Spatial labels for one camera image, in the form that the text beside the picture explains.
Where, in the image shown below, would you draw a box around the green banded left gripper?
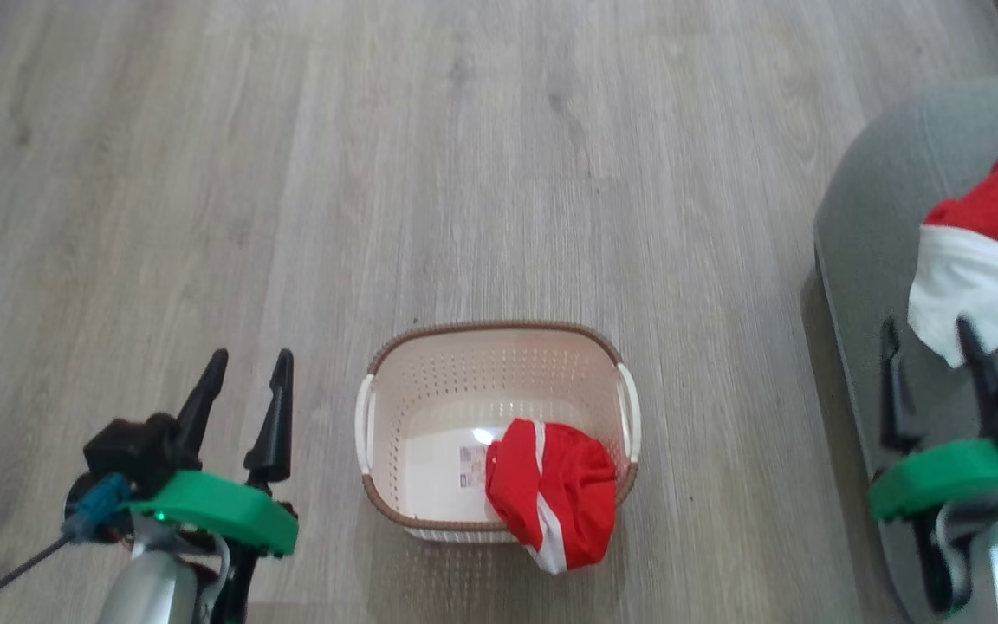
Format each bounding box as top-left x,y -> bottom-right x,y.
125,348 -> 300,558

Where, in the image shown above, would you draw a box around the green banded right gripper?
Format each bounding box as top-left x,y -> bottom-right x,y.
866,317 -> 998,523

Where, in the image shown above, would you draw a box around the red and white shirt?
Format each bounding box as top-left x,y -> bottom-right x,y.
906,115 -> 998,369

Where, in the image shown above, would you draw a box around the grey and yellow sofa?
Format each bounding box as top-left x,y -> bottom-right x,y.
813,0 -> 998,624

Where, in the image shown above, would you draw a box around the beige perforated plastic laundry basket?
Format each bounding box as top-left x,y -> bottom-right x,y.
354,321 -> 641,545

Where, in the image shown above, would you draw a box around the white printed label sticker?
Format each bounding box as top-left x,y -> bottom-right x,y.
459,445 -> 488,489

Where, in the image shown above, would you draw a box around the red shorts with white stripe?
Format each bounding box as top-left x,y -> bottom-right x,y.
485,419 -> 619,575

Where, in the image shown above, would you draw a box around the blue cable connector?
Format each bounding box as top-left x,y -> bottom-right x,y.
64,474 -> 133,543

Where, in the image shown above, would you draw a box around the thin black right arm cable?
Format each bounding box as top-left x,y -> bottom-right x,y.
913,511 -> 978,618

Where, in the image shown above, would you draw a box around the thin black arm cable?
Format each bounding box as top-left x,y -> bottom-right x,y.
913,511 -> 978,618
0,532 -> 77,613

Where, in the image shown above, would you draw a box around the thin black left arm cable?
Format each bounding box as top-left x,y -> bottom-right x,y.
0,532 -> 77,613

